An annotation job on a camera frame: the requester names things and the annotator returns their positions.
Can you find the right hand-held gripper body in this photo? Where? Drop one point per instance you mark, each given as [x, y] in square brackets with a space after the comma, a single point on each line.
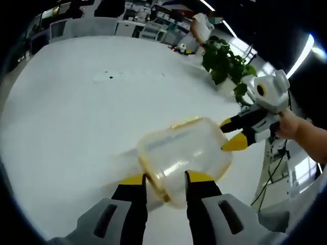
[268, 102]

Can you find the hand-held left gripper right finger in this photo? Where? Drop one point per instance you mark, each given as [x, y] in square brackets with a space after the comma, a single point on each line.
[217, 211]

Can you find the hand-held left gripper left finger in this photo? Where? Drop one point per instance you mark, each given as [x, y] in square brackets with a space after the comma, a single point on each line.
[120, 211]

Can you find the clear plastic food container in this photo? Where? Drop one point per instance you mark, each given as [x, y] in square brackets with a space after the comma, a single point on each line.
[182, 158]

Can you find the person's right hand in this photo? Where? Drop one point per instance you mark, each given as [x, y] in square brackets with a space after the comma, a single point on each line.
[287, 126]

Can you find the green potted plant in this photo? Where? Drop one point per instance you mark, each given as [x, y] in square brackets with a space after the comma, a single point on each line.
[224, 65]

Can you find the white metal cart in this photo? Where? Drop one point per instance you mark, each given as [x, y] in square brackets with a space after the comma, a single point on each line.
[155, 31]

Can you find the white desk unit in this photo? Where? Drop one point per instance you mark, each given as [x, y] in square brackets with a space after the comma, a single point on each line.
[127, 28]

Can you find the white chair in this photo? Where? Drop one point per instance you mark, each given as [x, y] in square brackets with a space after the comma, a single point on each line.
[57, 32]

